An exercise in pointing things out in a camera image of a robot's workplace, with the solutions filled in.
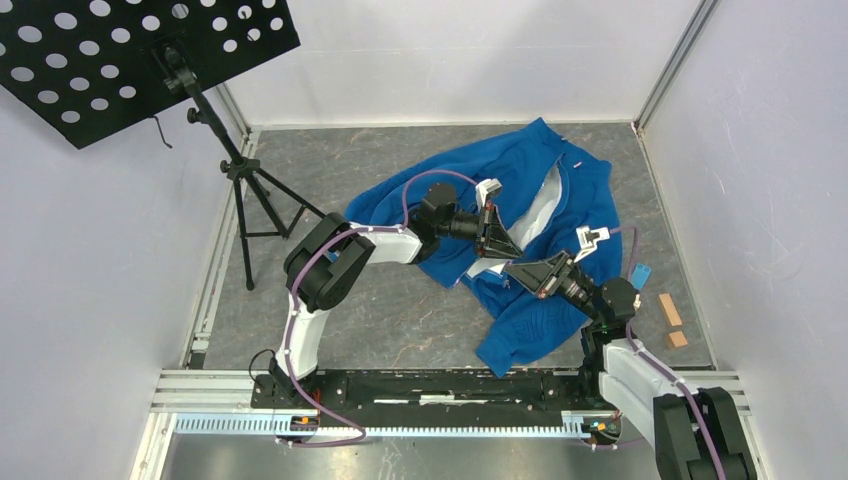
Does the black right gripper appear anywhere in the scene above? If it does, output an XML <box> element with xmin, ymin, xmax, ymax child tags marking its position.
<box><xmin>502</xmin><ymin>248</ymin><xmax>601</xmax><ymax>323</ymax></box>

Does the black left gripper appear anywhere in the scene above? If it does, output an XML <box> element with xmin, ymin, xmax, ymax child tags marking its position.
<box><xmin>436</xmin><ymin>203</ymin><xmax>524</xmax><ymax>262</ymax></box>

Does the blue zip-up jacket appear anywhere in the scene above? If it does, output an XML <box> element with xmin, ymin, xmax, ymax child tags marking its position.
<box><xmin>344</xmin><ymin>118</ymin><xmax>620</xmax><ymax>377</ymax></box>

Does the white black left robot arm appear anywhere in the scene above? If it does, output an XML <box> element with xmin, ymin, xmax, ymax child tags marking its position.
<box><xmin>269</xmin><ymin>179</ymin><xmax>524</xmax><ymax>408</ymax></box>

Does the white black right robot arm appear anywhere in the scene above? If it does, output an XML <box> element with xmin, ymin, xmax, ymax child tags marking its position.
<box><xmin>504</xmin><ymin>251</ymin><xmax>759</xmax><ymax>479</ymax></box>

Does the small blue block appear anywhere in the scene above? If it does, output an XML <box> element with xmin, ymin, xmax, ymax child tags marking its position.
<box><xmin>630</xmin><ymin>263</ymin><xmax>652</xmax><ymax>291</ymax></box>

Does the long wooden block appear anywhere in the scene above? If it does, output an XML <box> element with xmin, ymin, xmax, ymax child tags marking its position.
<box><xmin>658</xmin><ymin>293</ymin><xmax>683</xmax><ymax>328</ymax></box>

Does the small wooden block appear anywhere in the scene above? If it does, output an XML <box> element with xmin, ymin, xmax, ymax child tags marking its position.
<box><xmin>665</xmin><ymin>330</ymin><xmax>688</xmax><ymax>349</ymax></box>

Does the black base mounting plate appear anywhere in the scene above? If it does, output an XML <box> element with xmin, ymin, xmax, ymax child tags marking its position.
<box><xmin>250</xmin><ymin>368</ymin><xmax>615</xmax><ymax>430</ymax></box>

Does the black perforated music stand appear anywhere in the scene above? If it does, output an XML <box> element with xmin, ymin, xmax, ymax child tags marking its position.
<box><xmin>0</xmin><ymin>0</ymin><xmax>327</xmax><ymax>291</ymax></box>

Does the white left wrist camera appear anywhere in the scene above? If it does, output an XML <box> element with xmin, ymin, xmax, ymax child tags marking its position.
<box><xmin>474</xmin><ymin>178</ymin><xmax>503</xmax><ymax>209</ymax></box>

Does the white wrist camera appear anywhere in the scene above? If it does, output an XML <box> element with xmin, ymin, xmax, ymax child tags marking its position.
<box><xmin>474</xmin><ymin>178</ymin><xmax>503</xmax><ymax>209</ymax></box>
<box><xmin>574</xmin><ymin>225</ymin><xmax>610</xmax><ymax>263</ymax></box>

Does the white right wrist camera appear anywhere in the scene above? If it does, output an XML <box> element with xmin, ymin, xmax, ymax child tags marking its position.
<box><xmin>574</xmin><ymin>225</ymin><xmax>610</xmax><ymax>263</ymax></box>

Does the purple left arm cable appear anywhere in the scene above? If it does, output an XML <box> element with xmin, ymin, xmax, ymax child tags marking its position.
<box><xmin>274</xmin><ymin>169</ymin><xmax>480</xmax><ymax>450</ymax></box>

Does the aluminium frame rail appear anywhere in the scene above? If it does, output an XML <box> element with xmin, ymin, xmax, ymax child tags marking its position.
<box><xmin>148</xmin><ymin>370</ymin><xmax>753</xmax><ymax>439</ymax></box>

